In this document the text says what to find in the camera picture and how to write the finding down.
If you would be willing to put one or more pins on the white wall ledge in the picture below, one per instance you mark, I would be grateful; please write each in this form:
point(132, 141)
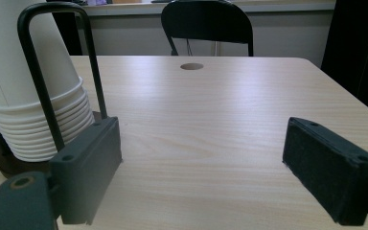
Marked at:
point(284, 6)

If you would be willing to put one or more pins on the black folding chair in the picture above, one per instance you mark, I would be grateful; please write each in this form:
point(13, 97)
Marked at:
point(204, 22)

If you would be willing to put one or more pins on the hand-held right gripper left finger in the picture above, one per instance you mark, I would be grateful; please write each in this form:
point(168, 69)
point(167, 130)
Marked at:
point(83, 166)

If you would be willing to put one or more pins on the dark curtain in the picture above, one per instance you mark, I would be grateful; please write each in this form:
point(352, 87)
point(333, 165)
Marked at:
point(68, 35)
point(357, 48)

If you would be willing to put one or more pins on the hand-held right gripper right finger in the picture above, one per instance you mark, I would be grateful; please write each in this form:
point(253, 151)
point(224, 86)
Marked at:
point(329, 172)

